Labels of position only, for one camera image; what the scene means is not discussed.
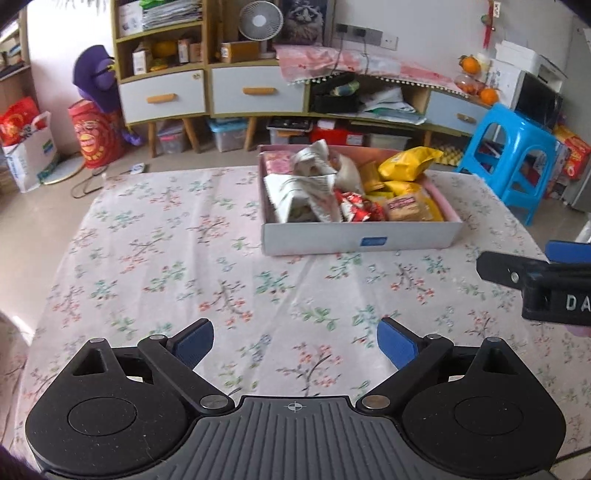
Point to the large yellow snack bag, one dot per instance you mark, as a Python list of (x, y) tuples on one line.
[(406, 164)]

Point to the red box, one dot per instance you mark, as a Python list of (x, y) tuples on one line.
[(341, 138)]

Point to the purple plush toy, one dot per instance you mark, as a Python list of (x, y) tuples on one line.
[(94, 74)]

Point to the round white tray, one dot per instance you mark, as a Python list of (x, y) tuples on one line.
[(64, 170)]

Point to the framed cat picture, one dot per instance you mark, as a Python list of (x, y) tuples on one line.
[(304, 18)]

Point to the white shopping bag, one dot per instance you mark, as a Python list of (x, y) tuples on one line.
[(30, 161)]

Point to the red white candy packet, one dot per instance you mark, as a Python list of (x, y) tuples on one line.
[(351, 203)]

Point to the small white box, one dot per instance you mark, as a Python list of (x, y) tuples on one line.
[(141, 62)]

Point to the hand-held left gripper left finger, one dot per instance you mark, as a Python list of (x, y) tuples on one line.
[(196, 344)]

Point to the clear jar of oranges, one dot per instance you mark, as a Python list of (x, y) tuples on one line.
[(468, 84)]

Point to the grey printed snack packet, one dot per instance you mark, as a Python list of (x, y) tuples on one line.
[(323, 198), (281, 194), (309, 159)]

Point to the red hanging ornament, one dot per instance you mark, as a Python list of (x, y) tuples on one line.
[(489, 23)]

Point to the red plastic bag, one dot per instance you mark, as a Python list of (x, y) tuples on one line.
[(18, 120)]

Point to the yellow egg tray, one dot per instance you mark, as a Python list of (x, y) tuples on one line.
[(450, 154)]

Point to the pink pastry packet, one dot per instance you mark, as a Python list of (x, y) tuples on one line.
[(278, 164)]

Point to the blue storage box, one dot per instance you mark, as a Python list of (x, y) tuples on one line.
[(228, 136)]

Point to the person's right hand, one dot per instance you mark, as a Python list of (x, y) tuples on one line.
[(582, 332)]

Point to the white desk fan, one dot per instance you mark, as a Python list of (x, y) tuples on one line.
[(261, 21)]

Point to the wooden cabinet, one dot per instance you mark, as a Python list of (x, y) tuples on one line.
[(211, 32)]

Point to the black bag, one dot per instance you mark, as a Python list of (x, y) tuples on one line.
[(332, 104)]

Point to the yellow labelled snack packet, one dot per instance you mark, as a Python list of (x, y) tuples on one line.
[(404, 188)]

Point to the wall socket strip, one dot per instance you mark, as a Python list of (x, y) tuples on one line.
[(369, 33)]

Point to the brown square cake packet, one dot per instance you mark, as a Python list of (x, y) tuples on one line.
[(402, 207)]

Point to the clear plastic storage box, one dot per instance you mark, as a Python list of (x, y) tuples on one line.
[(173, 138), (388, 141)]

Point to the microwave oven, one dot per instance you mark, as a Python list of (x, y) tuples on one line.
[(538, 101)]

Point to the brown cardboard box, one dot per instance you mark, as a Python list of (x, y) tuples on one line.
[(240, 51)]

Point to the gold foil snack packet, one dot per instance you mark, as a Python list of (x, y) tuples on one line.
[(371, 177)]

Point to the pale blue drawer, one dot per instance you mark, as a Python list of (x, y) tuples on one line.
[(443, 108)]

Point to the pink-lined silver cardboard box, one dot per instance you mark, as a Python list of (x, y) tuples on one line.
[(323, 237)]

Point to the pile of papers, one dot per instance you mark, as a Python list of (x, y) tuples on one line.
[(390, 106)]

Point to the red candy wrapper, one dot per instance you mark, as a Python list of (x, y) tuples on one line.
[(371, 212)]

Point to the red printed sack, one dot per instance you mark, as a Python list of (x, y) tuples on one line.
[(94, 138)]

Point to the wooden bookshelf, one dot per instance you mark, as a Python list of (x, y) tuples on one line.
[(14, 69)]

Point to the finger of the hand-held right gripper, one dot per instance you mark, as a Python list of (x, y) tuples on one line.
[(568, 251), (503, 270)]

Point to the blue plastic stool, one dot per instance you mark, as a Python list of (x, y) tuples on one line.
[(512, 122)]

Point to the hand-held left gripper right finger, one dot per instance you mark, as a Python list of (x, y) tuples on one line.
[(397, 344)]

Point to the clear white candy packet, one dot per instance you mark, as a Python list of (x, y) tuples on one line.
[(348, 173)]

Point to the stack of papers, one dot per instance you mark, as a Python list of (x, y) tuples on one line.
[(173, 16)]

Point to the yellow zigzag-edged snack packet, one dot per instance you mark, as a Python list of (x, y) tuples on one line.
[(434, 210)]

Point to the printed cardboard carton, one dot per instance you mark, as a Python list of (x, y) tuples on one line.
[(575, 152)]

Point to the pink floral cloth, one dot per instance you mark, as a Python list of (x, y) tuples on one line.
[(392, 64)]

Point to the orange fruit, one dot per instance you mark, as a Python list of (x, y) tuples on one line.
[(470, 64), (489, 96)]

